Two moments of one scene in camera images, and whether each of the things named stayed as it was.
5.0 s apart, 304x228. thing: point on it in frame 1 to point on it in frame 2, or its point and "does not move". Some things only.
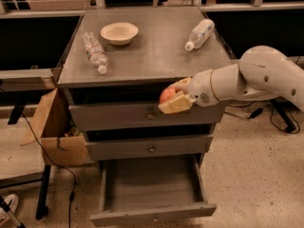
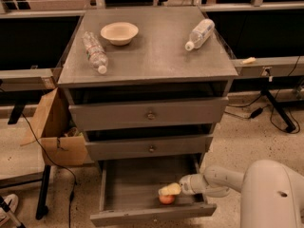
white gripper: (201, 86) to (187, 185)
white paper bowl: (120, 33) does not move
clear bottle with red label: (96, 53) does not move
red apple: (167, 94) to (166, 199)
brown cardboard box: (63, 142) does not move
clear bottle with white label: (200, 34) does not move
